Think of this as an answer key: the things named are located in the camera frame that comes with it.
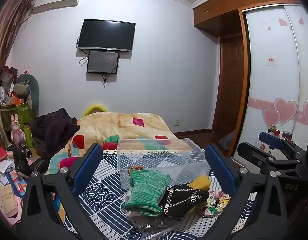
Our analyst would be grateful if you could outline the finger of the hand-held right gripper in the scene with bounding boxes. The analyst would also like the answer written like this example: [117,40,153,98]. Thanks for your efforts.
[259,131,307,160]
[237,142,306,178]

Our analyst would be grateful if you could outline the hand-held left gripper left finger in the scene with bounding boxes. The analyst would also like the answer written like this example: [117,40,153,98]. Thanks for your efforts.
[21,143,104,240]

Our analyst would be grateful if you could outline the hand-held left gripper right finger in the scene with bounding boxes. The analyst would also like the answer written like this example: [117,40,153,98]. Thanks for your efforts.
[204,144,288,240]

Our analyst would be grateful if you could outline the black glove with chains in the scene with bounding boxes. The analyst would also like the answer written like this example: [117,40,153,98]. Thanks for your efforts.
[160,184,210,222]

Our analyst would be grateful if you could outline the green knitted glove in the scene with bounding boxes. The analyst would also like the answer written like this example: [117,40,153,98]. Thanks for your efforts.
[121,167,171,217]

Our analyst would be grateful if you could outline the clear plastic storage box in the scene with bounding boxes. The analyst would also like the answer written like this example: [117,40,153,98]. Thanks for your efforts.
[117,137,211,189]

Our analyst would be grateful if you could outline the yellow soft cloth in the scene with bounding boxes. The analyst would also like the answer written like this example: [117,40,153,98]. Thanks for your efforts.
[189,175,211,190]

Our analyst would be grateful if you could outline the bluish floor cushion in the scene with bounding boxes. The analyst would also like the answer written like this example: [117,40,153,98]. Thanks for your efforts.
[219,130,236,150]

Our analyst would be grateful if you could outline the blue wave-pattern bed sheet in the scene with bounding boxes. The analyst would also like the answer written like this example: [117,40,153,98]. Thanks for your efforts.
[51,150,257,240]

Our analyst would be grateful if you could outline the floral fabric piece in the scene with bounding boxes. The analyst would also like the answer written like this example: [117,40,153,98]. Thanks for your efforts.
[196,190,231,218]

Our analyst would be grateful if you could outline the peach printed blanket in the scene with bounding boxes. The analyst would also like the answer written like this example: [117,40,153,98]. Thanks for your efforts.
[45,112,194,175]

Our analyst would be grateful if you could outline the dark clothes pile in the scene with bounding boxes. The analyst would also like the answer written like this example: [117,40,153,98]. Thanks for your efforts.
[31,108,80,155]

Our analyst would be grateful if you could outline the yellow plush toy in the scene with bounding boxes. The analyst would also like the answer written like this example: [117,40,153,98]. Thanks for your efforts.
[84,102,109,117]

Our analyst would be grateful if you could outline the black binoculars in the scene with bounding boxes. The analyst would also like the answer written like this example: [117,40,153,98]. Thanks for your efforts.
[17,141,33,158]

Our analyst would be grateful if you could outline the green bottle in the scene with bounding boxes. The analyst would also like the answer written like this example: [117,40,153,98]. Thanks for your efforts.
[23,124,33,148]

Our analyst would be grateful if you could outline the brown wooden door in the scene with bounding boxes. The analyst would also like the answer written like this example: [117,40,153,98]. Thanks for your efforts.
[211,36,244,133]

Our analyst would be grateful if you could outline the pink rabbit toy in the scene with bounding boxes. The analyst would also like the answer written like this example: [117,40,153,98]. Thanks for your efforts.
[10,114,26,147]

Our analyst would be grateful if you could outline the pile of papers and boxes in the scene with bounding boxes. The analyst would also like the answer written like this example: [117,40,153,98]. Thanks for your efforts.
[0,155,29,220]

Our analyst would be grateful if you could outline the wooden wardrobe with sliding doors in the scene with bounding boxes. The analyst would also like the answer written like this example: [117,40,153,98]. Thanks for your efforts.
[193,0,308,165]

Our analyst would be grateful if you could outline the clear bag with dark cloth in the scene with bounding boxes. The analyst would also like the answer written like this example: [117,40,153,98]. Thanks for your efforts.
[130,212,181,238]

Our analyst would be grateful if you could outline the green shopping bag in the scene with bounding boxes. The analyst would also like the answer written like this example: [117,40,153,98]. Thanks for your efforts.
[1,101,33,130]

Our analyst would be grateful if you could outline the brown striped curtain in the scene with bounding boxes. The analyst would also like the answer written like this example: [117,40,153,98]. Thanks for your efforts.
[0,0,35,80]

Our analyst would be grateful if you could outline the white air conditioner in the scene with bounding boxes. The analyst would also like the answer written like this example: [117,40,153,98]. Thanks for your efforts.
[32,0,83,13]

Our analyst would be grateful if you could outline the small black wall monitor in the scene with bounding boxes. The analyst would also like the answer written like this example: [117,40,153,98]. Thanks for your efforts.
[86,50,120,74]

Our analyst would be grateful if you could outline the wall-mounted black television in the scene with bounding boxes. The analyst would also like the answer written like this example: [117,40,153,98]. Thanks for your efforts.
[77,19,136,52]

